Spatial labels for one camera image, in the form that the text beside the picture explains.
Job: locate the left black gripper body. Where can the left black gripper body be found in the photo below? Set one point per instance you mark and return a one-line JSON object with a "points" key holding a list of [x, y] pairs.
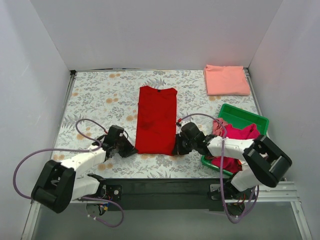
{"points": [[124, 149]]}

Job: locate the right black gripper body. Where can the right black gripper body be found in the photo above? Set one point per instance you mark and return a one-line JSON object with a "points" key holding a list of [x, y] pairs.
{"points": [[180, 146]]}

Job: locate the red t shirt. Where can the red t shirt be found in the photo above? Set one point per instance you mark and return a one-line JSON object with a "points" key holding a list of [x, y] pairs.
{"points": [[156, 121]]}

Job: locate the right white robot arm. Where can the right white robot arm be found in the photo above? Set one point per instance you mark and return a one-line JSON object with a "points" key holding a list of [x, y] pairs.
{"points": [[266, 163]]}

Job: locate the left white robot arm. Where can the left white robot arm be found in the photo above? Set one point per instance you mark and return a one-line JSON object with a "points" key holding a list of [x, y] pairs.
{"points": [[59, 183]]}

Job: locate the dusty pink shirt in basket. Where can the dusty pink shirt in basket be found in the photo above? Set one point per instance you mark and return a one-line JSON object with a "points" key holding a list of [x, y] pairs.
{"points": [[218, 128]]}

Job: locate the floral table mat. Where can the floral table mat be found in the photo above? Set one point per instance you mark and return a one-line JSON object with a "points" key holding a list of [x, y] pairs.
{"points": [[100, 99]]}

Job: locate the green plastic basket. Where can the green plastic basket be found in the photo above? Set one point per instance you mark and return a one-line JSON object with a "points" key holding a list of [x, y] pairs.
{"points": [[239, 119]]}

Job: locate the magenta shirt in basket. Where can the magenta shirt in basket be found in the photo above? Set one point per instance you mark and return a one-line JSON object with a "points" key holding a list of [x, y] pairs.
{"points": [[249, 132]]}

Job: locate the folded pink t shirt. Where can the folded pink t shirt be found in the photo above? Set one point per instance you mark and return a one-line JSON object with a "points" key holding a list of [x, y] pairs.
{"points": [[226, 81]]}

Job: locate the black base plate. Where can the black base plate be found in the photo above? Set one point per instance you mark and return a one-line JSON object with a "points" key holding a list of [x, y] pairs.
{"points": [[164, 193]]}

